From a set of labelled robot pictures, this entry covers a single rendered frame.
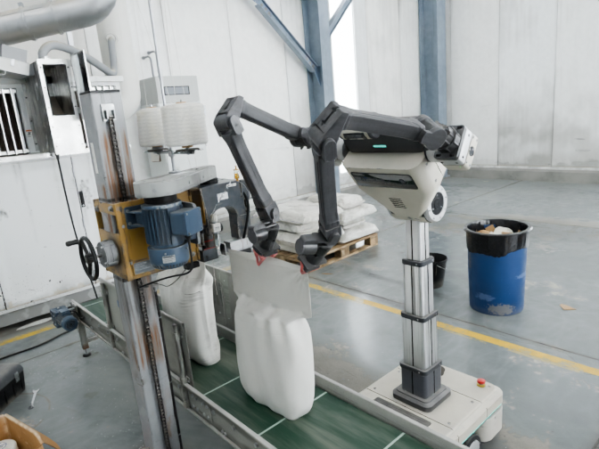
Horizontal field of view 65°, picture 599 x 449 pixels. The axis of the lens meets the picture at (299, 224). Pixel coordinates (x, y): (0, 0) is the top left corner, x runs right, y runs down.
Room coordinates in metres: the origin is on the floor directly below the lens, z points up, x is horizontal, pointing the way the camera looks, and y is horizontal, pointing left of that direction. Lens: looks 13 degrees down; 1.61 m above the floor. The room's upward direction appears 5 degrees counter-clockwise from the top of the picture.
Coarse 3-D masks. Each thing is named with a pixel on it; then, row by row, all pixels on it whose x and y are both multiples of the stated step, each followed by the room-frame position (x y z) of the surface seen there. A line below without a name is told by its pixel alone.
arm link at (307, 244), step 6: (318, 228) 1.60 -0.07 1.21; (306, 234) 1.56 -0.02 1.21; (312, 234) 1.56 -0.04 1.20; (318, 234) 1.58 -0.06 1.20; (336, 234) 1.52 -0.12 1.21; (300, 240) 1.54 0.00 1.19; (306, 240) 1.53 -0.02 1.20; (312, 240) 1.54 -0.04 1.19; (318, 240) 1.54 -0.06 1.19; (324, 240) 1.56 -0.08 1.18; (330, 240) 1.53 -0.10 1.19; (336, 240) 1.54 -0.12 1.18; (300, 246) 1.54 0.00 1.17; (306, 246) 1.53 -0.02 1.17; (312, 246) 1.54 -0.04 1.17; (300, 252) 1.53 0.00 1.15; (306, 252) 1.53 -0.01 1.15; (312, 252) 1.55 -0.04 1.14
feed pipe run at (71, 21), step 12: (60, 0) 4.04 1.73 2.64; (72, 0) 4.04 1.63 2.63; (84, 0) 4.04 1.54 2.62; (96, 0) 4.06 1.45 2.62; (108, 0) 4.11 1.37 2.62; (60, 12) 3.99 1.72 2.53; (72, 12) 4.02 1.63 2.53; (84, 12) 4.04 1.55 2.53; (96, 12) 4.08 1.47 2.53; (108, 12) 4.16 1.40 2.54; (72, 24) 4.05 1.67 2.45; (84, 24) 4.09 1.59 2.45
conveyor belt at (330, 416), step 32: (224, 352) 2.34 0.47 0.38; (224, 384) 2.02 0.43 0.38; (256, 416) 1.75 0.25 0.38; (320, 416) 1.71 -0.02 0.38; (352, 416) 1.70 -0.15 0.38; (288, 448) 1.54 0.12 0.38; (320, 448) 1.52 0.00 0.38; (352, 448) 1.51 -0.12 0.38; (384, 448) 1.49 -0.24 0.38; (416, 448) 1.48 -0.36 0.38
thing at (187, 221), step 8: (184, 208) 1.73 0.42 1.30; (192, 208) 1.70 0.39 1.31; (200, 208) 1.73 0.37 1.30; (176, 216) 1.66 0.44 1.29; (184, 216) 1.65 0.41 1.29; (192, 216) 1.68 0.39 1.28; (200, 216) 1.73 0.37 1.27; (176, 224) 1.67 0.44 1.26; (184, 224) 1.65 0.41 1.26; (192, 224) 1.68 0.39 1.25; (200, 224) 1.72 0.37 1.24; (176, 232) 1.67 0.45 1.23; (184, 232) 1.65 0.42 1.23; (192, 232) 1.67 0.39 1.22
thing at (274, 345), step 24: (240, 264) 1.97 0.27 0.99; (264, 264) 1.82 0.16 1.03; (288, 264) 1.74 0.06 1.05; (240, 288) 1.99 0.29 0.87; (264, 288) 1.84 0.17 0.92; (288, 288) 1.75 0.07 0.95; (240, 312) 1.90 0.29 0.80; (264, 312) 1.81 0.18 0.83; (288, 312) 1.75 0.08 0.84; (240, 336) 1.89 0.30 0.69; (264, 336) 1.76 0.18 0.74; (288, 336) 1.69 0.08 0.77; (240, 360) 1.91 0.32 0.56; (264, 360) 1.76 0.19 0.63; (288, 360) 1.69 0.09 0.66; (312, 360) 1.75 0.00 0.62; (264, 384) 1.77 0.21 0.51; (288, 384) 1.69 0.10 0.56; (312, 384) 1.73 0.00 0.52; (288, 408) 1.69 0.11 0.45
